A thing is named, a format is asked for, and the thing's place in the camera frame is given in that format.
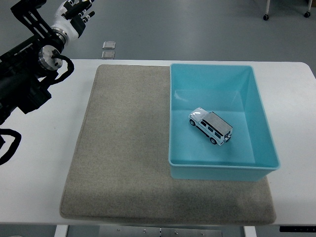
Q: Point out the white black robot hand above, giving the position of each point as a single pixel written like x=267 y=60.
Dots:
x=71 y=22

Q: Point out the white toy car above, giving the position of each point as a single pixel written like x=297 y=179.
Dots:
x=214 y=126

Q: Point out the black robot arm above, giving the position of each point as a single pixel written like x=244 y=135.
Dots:
x=22 y=74

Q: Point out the light blue plastic box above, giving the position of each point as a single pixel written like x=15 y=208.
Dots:
x=259 y=133

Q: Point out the grey felt mat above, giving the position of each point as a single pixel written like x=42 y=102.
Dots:
x=118 y=153

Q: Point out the white cart leg with caster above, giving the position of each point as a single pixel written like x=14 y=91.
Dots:
x=266 y=13
x=307 y=12

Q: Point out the white table leg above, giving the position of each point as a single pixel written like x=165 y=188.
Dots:
x=249 y=232
x=61 y=231

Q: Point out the grey metal plate with screws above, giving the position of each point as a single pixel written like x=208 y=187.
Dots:
x=158 y=232

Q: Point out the black table control panel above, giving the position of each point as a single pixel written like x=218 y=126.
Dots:
x=297 y=229

